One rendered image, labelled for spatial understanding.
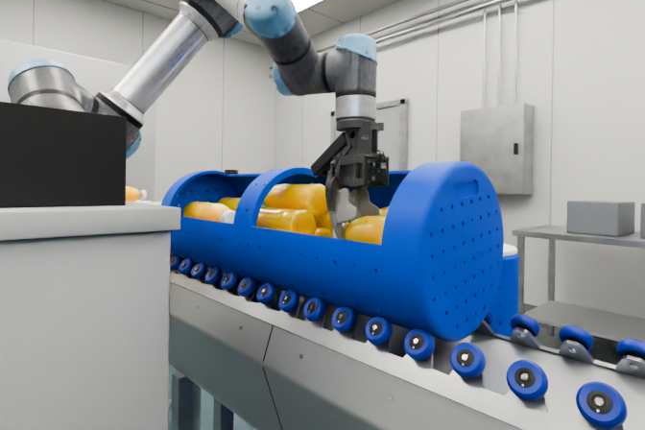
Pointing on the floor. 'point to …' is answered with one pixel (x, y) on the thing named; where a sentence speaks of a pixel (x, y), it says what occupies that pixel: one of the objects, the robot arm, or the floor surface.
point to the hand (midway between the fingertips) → (346, 231)
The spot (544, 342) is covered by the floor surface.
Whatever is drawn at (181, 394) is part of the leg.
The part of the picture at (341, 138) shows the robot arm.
